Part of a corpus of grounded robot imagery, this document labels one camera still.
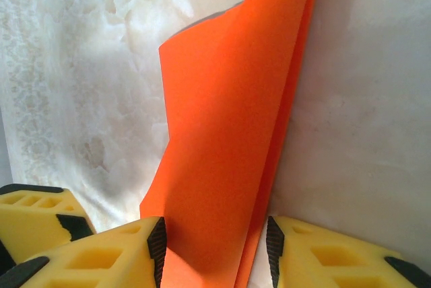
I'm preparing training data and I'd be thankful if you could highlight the orange square paper sheet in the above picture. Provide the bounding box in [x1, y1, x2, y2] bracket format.
[139, 0, 323, 288]

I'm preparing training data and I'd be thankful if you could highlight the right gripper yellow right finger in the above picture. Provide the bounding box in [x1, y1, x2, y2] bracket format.
[265, 215, 431, 288]

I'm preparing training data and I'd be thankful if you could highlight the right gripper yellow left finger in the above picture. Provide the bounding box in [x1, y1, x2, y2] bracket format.
[0, 215, 168, 288]

